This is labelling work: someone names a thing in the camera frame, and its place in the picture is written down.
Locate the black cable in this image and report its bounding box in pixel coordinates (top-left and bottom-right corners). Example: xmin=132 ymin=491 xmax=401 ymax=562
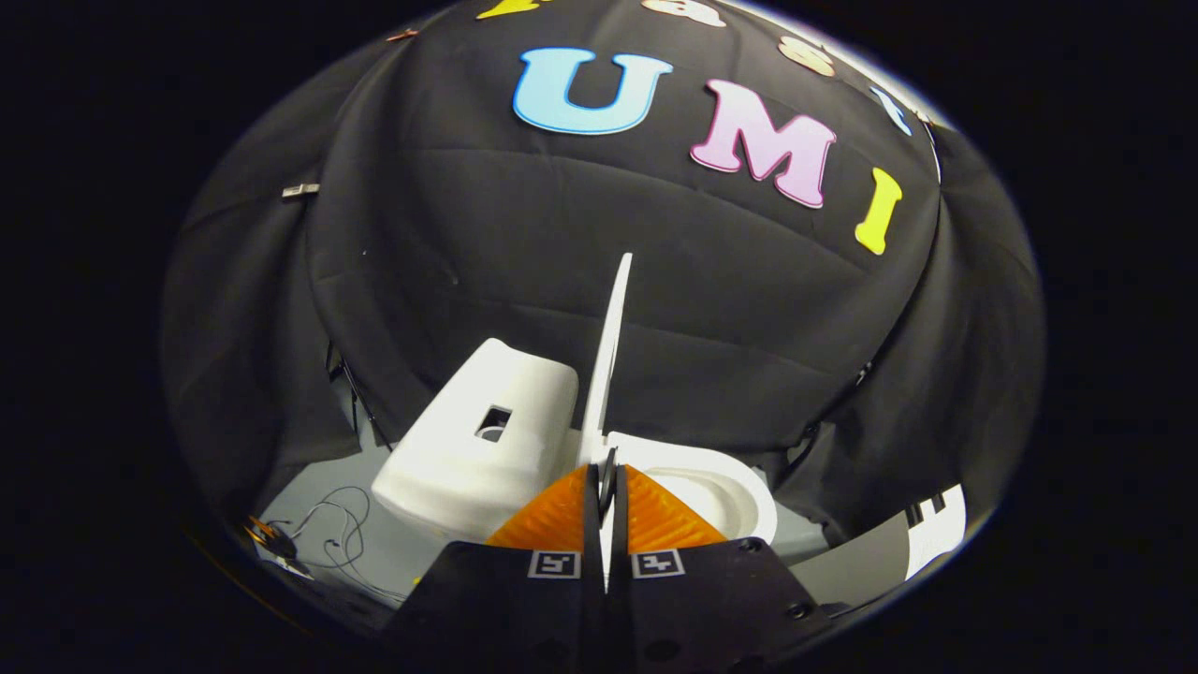
xmin=267 ymin=484 xmax=413 ymax=605

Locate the white ceramic toilet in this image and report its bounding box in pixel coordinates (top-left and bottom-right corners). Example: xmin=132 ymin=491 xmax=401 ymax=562
xmin=372 ymin=337 xmax=778 ymax=549

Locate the orange black tool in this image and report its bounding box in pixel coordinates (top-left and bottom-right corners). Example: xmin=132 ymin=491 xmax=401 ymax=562
xmin=244 ymin=516 xmax=302 ymax=564

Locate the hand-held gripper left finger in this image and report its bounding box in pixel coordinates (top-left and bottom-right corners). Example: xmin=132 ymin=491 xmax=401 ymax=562
xmin=384 ymin=463 xmax=607 ymax=674

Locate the black backdrop cloth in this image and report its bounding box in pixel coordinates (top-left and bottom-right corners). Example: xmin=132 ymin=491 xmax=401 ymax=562
xmin=159 ymin=0 xmax=1045 ymax=546

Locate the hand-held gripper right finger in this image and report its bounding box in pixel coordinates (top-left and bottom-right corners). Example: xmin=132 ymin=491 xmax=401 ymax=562
xmin=613 ymin=463 xmax=834 ymax=674

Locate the white toilet seat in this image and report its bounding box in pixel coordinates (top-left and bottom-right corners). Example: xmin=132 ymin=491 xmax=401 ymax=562
xmin=606 ymin=432 xmax=779 ymax=547

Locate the white panel with black marks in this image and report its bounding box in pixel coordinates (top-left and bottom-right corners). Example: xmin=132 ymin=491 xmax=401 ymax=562
xmin=902 ymin=483 xmax=968 ymax=581

